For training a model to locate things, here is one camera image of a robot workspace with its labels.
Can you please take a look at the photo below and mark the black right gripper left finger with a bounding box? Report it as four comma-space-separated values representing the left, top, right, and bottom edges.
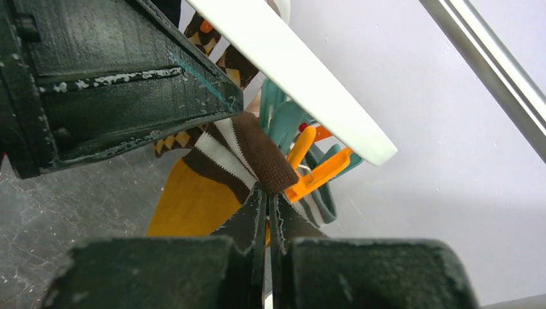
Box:
42, 185, 267, 308

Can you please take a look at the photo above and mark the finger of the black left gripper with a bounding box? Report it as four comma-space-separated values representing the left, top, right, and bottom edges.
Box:
1, 1, 243, 179

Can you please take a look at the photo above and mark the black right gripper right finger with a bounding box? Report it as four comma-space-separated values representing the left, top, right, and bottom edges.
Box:
269, 195, 478, 308

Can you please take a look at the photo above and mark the yellow cloth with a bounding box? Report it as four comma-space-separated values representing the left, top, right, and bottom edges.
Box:
146, 111, 300, 248

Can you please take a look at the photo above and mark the teal clothes clip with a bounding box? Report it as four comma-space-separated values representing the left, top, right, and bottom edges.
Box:
259, 78, 306, 155

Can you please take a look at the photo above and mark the white round clip hanger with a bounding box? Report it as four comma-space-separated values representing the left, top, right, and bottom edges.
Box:
189, 0, 398, 166

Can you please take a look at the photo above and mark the brown striped sock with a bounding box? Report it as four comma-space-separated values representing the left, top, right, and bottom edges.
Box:
293, 144, 341, 228

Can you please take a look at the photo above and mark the argyle brown yellow sock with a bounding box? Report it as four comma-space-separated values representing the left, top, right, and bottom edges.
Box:
184, 12, 259, 90

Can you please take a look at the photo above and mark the white metal drying rack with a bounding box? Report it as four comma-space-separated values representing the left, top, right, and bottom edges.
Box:
420, 0, 545, 160

